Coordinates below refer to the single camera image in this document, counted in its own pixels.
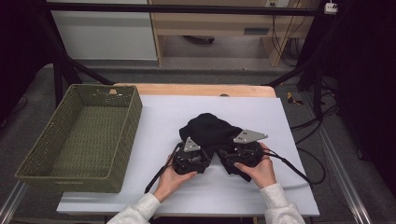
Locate yellow black tape piece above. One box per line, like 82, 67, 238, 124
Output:
286, 91, 304, 106

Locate black floor cables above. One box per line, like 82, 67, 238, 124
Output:
290, 80, 340, 139

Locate dark object under desk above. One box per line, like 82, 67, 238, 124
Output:
182, 35, 216, 45

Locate black knit vest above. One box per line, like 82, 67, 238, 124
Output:
178, 112, 254, 183

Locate person's right hand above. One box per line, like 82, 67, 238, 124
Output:
233, 142, 277, 189

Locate left hand-held gripper cable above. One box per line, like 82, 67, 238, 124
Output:
144, 144, 181, 194

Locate aluminium rail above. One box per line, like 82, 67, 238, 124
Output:
0, 180, 28, 224
317, 127, 373, 224

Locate person's left hand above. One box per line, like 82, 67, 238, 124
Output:
153, 153, 199, 203

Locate black metal frame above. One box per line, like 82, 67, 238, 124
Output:
36, 1, 331, 119

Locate hanging black cables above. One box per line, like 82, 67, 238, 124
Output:
270, 13, 307, 68

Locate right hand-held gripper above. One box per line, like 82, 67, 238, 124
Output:
218, 129, 269, 170

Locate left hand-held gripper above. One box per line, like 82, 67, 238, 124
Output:
171, 136, 213, 175

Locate hand-held gripper cable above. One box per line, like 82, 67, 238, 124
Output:
263, 148, 316, 189
144, 144, 181, 194

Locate light wooden desk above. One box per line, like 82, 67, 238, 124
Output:
148, 0, 321, 68

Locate white cabinet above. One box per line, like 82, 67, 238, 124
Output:
49, 0, 158, 62

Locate green woven basket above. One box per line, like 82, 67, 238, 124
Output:
14, 83, 144, 194

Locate white table sheet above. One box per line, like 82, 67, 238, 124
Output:
56, 94, 320, 217

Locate right hand-held gripper cable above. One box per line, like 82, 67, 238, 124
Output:
263, 148, 316, 189

